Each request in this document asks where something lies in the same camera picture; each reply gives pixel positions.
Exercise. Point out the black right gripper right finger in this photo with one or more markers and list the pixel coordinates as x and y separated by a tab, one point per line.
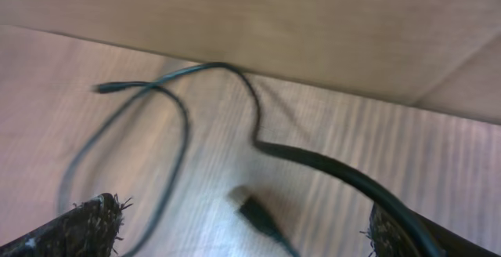
387	238

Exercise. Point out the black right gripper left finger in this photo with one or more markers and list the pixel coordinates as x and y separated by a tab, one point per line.
89	229

